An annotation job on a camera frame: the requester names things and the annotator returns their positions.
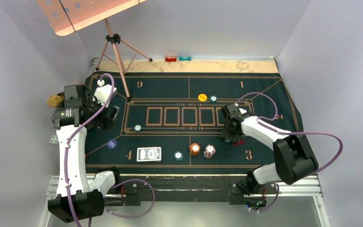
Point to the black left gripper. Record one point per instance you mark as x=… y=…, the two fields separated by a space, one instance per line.
x=106 y=122

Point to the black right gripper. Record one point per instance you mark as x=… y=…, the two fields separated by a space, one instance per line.
x=225 y=133

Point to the black red all-in triangle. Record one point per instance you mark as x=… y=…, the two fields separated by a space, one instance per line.
x=240 y=142

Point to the purple small blind button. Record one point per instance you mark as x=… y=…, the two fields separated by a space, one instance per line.
x=111 y=144

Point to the green blue poker chip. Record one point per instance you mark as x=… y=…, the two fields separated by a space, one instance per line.
x=137 y=128

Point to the yellow big blind button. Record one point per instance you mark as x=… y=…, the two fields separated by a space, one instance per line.
x=202 y=97

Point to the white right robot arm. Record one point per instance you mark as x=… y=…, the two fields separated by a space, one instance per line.
x=294 y=158

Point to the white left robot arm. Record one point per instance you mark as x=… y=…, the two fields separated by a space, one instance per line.
x=77 y=110

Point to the white pink chip stack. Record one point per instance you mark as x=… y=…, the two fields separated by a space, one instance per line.
x=209 y=151

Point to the orange yellow chip stack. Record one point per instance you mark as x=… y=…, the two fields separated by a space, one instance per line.
x=194 y=149

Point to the blue white card deck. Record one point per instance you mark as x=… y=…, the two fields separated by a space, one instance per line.
x=149 y=154

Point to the gold microphone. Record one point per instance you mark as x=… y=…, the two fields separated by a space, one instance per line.
x=55 y=100

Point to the green poker mat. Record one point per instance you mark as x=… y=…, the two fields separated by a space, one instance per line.
x=166 y=105

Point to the grey lego brick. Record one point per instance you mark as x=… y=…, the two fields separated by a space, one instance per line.
x=54 y=139

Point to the red block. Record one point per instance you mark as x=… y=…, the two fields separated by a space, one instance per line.
x=170 y=58

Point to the teal block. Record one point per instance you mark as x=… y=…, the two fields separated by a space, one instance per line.
x=184 y=58

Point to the pink music stand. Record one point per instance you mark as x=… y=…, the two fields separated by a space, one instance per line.
x=69 y=16

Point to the white left camera box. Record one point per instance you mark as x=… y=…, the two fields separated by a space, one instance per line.
x=103 y=92

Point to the aluminium rail frame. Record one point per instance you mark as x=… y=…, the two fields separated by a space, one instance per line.
x=308 y=186

